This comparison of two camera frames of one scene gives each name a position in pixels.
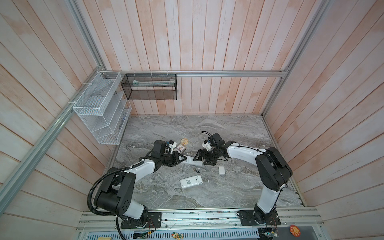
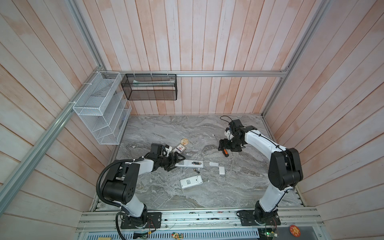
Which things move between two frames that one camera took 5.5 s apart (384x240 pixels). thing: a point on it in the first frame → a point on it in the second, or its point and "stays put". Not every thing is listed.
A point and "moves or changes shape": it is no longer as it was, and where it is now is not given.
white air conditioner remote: [191, 181] stays put
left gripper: [176, 158] stays put
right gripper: [204, 157] → [221, 144]
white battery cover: [221, 170] stays put
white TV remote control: [190, 161] moves or changes shape
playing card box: [181, 148] stays put
